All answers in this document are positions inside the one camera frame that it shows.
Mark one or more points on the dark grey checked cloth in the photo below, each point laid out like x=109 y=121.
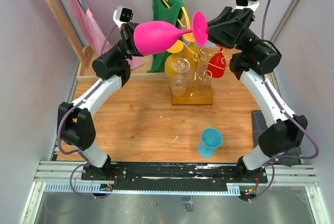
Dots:
x=259 y=126

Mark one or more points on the yellow goblet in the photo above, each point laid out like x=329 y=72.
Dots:
x=190 y=52
x=169 y=69

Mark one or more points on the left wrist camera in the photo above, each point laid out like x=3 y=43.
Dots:
x=122 y=15

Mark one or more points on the clear wine glass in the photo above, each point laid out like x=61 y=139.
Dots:
x=179 y=82

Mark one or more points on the blue goblet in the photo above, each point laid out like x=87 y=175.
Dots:
x=210 y=140

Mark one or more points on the red goblet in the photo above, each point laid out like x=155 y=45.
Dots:
x=217 y=65

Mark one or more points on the magenta goblet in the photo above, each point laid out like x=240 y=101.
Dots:
x=159 y=36

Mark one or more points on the gold wire glass rack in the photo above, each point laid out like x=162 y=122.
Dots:
x=207 y=66

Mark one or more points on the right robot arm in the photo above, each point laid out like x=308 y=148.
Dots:
x=256 y=58

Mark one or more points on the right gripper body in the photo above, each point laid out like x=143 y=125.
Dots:
x=243 y=37

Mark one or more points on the wooden rack base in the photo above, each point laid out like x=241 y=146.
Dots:
x=201 y=95

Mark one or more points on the pink cloth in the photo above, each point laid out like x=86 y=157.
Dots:
x=90 y=28

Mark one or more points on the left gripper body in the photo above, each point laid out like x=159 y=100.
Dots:
x=127 y=35

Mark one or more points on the black mounting rail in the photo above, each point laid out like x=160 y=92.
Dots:
x=170 y=177

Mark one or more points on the green tank top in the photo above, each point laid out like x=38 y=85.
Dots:
x=169 y=11

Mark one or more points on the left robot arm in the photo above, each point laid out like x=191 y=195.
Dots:
x=75 y=124

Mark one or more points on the wooden clothes stand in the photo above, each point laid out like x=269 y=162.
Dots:
x=86 y=54

